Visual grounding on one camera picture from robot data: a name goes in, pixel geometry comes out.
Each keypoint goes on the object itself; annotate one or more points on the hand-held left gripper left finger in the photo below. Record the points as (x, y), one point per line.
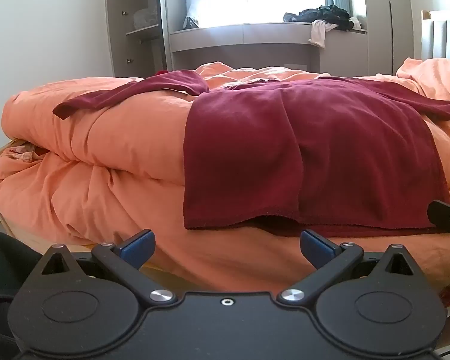
(137, 247)

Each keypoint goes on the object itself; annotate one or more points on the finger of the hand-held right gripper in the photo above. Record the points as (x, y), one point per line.
(444, 215)

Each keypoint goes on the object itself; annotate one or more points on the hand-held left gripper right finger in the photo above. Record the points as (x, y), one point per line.
(317, 247)

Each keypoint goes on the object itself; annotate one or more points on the dark red long-sleeved shirt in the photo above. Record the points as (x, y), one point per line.
(285, 150)

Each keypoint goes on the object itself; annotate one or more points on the pile of dark clothes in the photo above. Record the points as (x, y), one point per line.
(328, 13)

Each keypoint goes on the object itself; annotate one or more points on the orange duvet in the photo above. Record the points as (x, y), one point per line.
(116, 180)

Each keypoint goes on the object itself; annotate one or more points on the floral patterned sheet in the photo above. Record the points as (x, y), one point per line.
(22, 153)

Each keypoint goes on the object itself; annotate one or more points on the grey padded headboard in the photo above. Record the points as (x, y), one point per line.
(440, 39)

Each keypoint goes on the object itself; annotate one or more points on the tall grey wardrobe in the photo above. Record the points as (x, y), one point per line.
(382, 26)

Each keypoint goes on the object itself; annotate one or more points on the white cloth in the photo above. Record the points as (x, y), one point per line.
(318, 33)

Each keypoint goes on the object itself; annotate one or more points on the grey window bench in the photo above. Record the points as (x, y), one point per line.
(247, 41)

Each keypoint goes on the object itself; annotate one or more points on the grey open shelf cabinet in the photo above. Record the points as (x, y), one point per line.
(120, 26)

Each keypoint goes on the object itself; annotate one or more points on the folded white bedding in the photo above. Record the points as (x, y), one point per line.
(146, 17)

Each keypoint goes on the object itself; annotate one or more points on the white wall socket plate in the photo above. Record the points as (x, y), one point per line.
(296, 66)

